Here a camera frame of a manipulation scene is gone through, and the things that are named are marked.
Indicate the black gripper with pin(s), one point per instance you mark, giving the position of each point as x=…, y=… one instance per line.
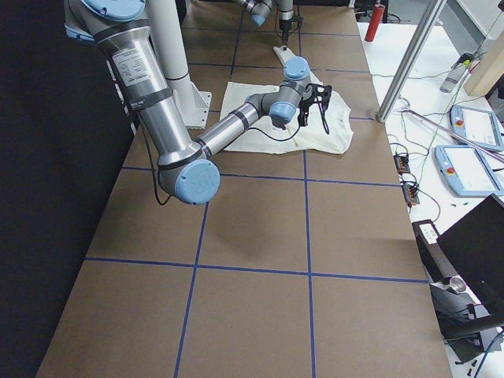
x=305, y=105
x=284, y=25

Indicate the cream long-sleeve cat shirt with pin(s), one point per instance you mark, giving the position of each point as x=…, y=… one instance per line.
x=312, y=136

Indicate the silver-grey robot arm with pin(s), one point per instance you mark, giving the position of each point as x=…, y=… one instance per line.
x=260, y=11
x=143, y=43

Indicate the red cylindrical bottle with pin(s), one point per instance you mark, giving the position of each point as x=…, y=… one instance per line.
x=376, y=18

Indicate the orange-black connector block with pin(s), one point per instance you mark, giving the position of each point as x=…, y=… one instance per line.
x=410, y=195
x=401, y=164

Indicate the lower teach pendant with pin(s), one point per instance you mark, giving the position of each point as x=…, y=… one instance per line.
x=466, y=171

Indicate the teach pendant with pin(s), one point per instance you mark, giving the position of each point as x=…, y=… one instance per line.
x=466, y=171
x=478, y=126

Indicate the upper teach pendant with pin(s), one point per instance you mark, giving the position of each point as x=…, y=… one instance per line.
x=478, y=126

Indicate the black box with label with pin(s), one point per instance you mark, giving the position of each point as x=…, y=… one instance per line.
x=426, y=236

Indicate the black monitor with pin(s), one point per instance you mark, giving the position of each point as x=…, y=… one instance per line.
x=474, y=246

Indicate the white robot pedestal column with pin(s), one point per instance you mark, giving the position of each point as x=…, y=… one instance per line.
x=193, y=104

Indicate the aluminium frame post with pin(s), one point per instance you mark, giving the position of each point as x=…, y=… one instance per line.
x=422, y=32

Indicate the black camera tripod stand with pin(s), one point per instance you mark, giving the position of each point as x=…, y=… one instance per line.
x=468, y=328

